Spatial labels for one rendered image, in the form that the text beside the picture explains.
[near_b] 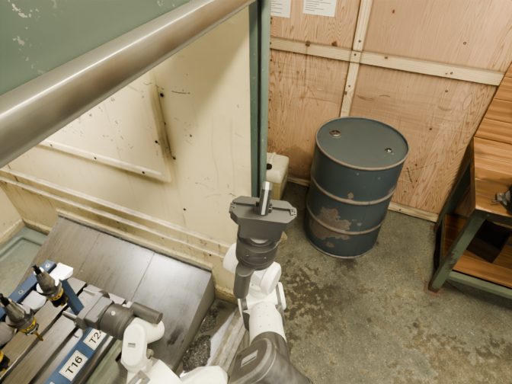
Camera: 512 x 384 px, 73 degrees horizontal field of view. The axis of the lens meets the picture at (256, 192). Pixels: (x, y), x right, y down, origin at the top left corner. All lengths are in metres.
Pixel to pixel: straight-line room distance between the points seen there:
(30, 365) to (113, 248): 0.58
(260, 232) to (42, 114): 0.44
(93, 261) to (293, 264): 1.44
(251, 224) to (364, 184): 1.64
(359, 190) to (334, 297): 0.78
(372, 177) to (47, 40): 1.99
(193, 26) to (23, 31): 0.22
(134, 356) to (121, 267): 0.75
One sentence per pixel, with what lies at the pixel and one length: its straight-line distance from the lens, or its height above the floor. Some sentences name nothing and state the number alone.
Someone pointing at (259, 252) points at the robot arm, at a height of 1.62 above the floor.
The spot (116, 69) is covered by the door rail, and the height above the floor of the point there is 2.02.
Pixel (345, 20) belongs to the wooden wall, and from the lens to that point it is 2.55.
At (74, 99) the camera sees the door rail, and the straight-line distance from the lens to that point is 0.37.
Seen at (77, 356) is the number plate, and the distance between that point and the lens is 1.45.
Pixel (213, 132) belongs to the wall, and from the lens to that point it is 1.04.
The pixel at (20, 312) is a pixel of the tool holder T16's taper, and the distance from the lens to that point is 1.24.
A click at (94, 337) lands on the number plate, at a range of 1.47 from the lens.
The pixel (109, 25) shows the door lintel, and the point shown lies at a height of 2.05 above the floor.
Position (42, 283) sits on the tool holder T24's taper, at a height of 1.26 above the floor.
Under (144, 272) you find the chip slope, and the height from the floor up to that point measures 0.81.
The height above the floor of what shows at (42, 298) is 1.22.
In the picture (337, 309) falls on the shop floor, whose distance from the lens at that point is 2.53.
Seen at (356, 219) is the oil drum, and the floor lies 0.44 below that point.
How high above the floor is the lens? 2.17
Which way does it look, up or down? 43 degrees down
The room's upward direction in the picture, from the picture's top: straight up
